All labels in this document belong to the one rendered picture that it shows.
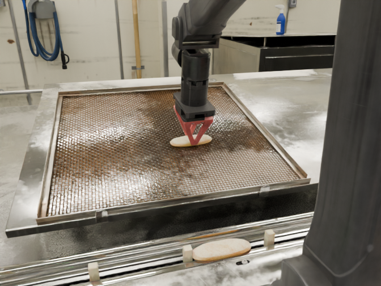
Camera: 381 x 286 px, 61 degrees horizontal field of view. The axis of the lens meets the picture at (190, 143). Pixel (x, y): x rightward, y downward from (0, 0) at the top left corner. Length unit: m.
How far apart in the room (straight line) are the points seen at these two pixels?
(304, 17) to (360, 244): 4.68
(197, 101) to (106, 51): 3.48
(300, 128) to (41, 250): 0.64
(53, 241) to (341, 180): 0.52
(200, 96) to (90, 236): 0.34
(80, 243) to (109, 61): 3.60
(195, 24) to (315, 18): 4.47
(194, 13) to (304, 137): 0.43
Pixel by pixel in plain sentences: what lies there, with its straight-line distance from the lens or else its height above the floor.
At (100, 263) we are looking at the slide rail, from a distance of 0.54.
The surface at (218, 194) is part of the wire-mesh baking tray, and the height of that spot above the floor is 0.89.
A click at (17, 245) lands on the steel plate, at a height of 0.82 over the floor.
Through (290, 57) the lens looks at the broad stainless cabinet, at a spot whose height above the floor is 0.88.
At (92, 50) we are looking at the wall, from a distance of 4.11.
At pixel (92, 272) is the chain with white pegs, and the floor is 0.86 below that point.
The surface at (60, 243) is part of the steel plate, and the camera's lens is 0.64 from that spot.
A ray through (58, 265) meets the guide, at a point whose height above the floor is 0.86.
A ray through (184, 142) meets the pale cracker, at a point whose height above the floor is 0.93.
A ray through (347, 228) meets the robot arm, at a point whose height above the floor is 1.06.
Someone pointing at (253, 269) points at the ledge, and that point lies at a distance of 0.51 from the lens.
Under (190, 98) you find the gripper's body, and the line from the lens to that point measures 0.66.
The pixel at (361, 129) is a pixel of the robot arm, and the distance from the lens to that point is 0.25.
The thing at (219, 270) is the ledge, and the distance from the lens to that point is 0.50.
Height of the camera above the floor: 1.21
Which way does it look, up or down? 23 degrees down
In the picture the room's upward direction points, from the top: straight up
